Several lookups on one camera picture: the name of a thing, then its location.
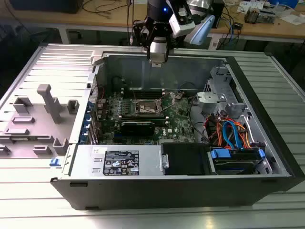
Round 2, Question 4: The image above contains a metal locking lever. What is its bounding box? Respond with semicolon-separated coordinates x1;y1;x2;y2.
130;82;138;102
161;92;173;113

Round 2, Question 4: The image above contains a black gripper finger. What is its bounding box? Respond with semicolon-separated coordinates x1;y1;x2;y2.
163;28;179;63
132;19;153;61

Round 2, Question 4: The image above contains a silver metal drive cage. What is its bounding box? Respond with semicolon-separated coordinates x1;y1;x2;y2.
202;66;239;105

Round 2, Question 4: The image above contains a white printed paper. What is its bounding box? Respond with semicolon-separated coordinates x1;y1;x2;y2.
237;0;251;13

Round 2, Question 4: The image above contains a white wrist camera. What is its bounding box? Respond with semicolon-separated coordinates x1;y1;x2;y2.
168;8;196;38

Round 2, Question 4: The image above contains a metal heatsink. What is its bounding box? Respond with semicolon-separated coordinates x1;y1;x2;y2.
245;6;261;24

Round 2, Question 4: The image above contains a blue wire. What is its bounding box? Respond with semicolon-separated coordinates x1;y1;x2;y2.
222;120;244;151

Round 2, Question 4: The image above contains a blue cable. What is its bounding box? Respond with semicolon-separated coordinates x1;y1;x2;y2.
225;19;236;45

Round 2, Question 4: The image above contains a silver power supply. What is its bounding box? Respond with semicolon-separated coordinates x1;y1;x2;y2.
62;144;165;177

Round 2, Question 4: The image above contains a black box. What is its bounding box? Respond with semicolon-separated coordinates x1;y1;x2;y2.
213;0;226;29

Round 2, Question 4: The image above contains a green motherboard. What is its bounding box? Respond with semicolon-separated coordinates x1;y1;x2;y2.
95;87;200;146

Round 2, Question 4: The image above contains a silver CPU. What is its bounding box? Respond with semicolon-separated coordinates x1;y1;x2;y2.
149;52;167;66

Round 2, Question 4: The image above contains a grey plastic parts rack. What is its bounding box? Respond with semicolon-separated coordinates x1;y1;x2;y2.
0;83;80;158

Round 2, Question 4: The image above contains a wooden desk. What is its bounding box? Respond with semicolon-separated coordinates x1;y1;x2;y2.
0;0;305;45

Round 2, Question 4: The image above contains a hard disk blue carrier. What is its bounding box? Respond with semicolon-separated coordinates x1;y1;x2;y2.
209;146;267;175

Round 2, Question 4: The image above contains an orange yellow wire bundle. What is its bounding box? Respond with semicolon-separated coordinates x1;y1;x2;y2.
238;123;253;149

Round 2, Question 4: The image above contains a grey electronic device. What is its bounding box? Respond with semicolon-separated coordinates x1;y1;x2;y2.
258;8;279;24

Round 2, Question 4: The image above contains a black monitor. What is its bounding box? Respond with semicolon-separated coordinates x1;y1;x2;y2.
9;0;84;14

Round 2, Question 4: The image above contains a CPU socket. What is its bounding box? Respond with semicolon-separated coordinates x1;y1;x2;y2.
134;98;163;117

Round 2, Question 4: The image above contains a black PC case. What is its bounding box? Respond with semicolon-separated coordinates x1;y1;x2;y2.
50;49;305;210

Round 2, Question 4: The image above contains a black graphics card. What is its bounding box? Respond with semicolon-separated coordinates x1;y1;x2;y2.
118;120;156;138

